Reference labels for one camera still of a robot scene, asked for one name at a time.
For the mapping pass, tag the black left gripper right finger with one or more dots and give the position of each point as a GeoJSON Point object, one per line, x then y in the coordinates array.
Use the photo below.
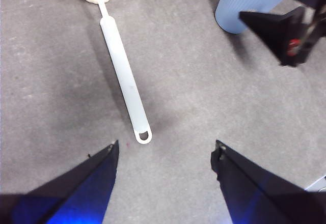
{"type": "Point", "coordinates": [254, 196]}

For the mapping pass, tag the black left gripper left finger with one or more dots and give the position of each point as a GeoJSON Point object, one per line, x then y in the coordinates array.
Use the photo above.
{"type": "Point", "coordinates": [63, 198]}

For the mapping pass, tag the blue ribbed plastic cup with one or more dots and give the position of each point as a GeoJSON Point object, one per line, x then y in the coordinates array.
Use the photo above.
{"type": "Point", "coordinates": [244, 2]}

